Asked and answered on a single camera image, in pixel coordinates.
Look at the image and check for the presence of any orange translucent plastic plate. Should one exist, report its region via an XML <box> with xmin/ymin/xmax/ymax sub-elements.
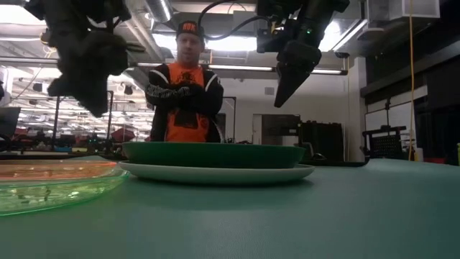
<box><xmin>0</xmin><ymin>159</ymin><xmax>119</xmax><ymax>182</ymax></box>

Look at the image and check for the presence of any long ceiling light bar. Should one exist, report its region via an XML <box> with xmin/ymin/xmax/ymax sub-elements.
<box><xmin>0</xmin><ymin>56</ymin><xmax>349</xmax><ymax>76</ymax></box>

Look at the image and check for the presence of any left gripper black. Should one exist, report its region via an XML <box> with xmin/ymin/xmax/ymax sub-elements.
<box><xmin>47</xmin><ymin>30</ymin><xmax>129</xmax><ymax>118</ymax></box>

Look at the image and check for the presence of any dark monitor screen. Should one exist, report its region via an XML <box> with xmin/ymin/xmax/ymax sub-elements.
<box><xmin>0</xmin><ymin>106</ymin><xmax>22</xmax><ymax>138</ymax></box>

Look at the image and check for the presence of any small silver air duct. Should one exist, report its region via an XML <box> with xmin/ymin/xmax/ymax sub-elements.
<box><xmin>144</xmin><ymin>0</ymin><xmax>174</xmax><ymax>23</ymax></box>

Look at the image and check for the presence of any yellow hanging cable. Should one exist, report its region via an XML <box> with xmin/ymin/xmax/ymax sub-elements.
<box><xmin>408</xmin><ymin>0</ymin><xmax>415</xmax><ymax>162</ymax></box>

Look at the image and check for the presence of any whiteboard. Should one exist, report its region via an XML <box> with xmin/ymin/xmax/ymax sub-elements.
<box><xmin>364</xmin><ymin>101</ymin><xmax>418</xmax><ymax>152</ymax></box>

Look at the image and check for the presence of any black flat tray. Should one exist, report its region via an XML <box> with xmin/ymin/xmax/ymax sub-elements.
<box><xmin>305</xmin><ymin>153</ymin><xmax>371</xmax><ymax>168</ymax></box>

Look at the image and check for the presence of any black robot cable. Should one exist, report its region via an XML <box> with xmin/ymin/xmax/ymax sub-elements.
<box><xmin>196</xmin><ymin>0</ymin><xmax>274</xmax><ymax>41</ymax></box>

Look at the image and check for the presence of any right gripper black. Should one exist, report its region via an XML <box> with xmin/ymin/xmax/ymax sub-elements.
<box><xmin>274</xmin><ymin>39</ymin><xmax>322</xmax><ymax>109</ymax></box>

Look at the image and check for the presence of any grey ceiling box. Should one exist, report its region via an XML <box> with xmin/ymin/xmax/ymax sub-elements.
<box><xmin>232</xmin><ymin>10</ymin><xmax>259</xmax><ymax>35</ymax></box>

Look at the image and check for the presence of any red storage bin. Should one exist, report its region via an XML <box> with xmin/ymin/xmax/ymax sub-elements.
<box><xmin>110</xmin><ymin>127</ymin><xmax>137</xmax><ymax>142</ymax></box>

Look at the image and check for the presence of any large white plastic plate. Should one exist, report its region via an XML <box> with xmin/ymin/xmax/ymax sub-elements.
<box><xmin>118</xmin><ymin>160</ymin><xmax>316</xmax><ymax>186</ymax></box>

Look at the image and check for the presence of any black perforated cart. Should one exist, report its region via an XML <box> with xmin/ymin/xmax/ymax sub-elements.
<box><xmin>360</xmin><ymin>124</ymin><xmax>408</xmax><ymax>160</ymax></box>

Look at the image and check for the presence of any person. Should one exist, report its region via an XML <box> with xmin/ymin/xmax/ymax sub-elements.
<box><xmin>145</xmin><ymin>20</ymin><xmax>225</xmax><ymax>144</ymax></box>

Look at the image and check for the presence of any dark green plastic plate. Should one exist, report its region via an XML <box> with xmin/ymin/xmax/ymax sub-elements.
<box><xmin>121</xmin><ymin>141</ymin><xmax>307</xmax><ymax>169</ymax></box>

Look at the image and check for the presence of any green translucent plastic plate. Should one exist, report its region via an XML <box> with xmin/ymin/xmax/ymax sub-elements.
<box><xmin>0</xmin><ymin>168</ymin><xmax>130</xmax><ymax>217</ymax></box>

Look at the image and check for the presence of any black cabinet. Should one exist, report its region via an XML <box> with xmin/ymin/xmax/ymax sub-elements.
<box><xmin>297</xmin><ymin>121</ymin><xmax>344</xmax><ymax>162</ymax></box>

